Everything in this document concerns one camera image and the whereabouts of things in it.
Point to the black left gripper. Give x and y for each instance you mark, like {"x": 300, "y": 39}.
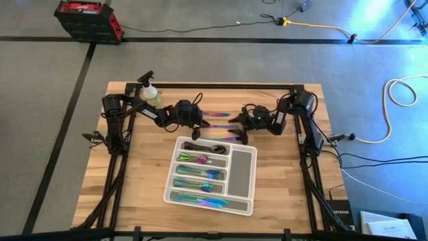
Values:
{"x": 187, "y": 114}

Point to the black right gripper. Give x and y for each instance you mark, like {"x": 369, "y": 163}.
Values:
{"x": 259, "y": 118}

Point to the rainbow spoon with red bowl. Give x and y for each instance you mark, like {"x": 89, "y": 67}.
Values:
{"x": 202, "y": 159}

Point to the white plastic cutlery tray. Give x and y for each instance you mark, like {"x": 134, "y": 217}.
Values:
{"x": 240, "y": 167}

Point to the iridescent teal purple fork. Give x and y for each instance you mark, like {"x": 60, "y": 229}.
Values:
{"x": 214, "y": 174}
{"x": 194, "y": 170}

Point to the iridescent blue purple knife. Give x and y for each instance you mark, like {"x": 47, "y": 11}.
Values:
{"x": 214, "y": 201}

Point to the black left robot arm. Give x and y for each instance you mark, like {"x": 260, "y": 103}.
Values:
{"x": 147, "y": 112}

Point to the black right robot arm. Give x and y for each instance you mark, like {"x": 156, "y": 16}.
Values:
{"x": 307, "y": 103}

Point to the spray bottle with yellow liquid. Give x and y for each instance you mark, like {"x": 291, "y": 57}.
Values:
{"x": 150, "y": 92}

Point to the black mounting clamp knob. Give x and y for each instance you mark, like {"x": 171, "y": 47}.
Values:
{"x": 337, "y": 137}

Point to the small black power adapter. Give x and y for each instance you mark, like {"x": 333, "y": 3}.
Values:
{"x": 305, "y": 5}

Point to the red and black tool box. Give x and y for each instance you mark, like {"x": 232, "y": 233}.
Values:
{"x": 88, "y": 20}

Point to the black metal stand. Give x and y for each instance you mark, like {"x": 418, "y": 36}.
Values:
{"x": 418, "y": 16}

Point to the black aluminium table frame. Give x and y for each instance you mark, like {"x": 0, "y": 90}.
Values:
{"x": 214, "y": 86}

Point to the silver metal bracket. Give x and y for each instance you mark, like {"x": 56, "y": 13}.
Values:
{"x": 302, "y": 138}

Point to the black network switch box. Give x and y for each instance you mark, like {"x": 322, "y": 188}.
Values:
{"x": 341, "y": 214}

